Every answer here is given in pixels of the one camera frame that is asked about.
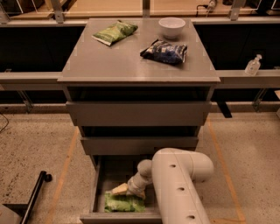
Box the light green rice chip bag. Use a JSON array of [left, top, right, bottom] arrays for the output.
[[104, 192, 145, 213]]

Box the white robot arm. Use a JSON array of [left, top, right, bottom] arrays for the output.
[[111, 148, 214, 224]]

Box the grey open bottom drawer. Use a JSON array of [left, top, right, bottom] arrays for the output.
[[80, 155, 162, 224]]

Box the grey middle drawer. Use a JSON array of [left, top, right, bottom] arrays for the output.
[[81, 136, 199, 155]]

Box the grey top drawer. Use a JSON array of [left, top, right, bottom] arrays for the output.
[[66, 101, 211, 127]]

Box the grey drawer cabinet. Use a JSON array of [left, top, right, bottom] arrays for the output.
[[57, 17, 221, 173]]

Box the blue chip bag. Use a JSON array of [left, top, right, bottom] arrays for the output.
[[140, 39, 187, 65]]

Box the dark green chip bag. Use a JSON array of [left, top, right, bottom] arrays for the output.
[[92, 20, 138, 46]]

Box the black metal leg with wheel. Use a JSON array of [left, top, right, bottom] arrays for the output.
[[20, 171, 53, 224]]

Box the white bowl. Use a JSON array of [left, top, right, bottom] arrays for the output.
[[158, 17, 186, 39]]

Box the clear sanitizer bottle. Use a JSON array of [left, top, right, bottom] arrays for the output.
[[245, 54, 263, 76]]

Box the black cable on floor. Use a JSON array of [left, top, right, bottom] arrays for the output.
[[0, 113, 10, 135]]

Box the grey metal rail shelf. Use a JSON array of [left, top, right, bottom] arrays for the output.
[[0, 69, 280, 91]]

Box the black cable with plug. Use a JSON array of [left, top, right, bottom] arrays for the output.
[[194, 0, 217, 18]]

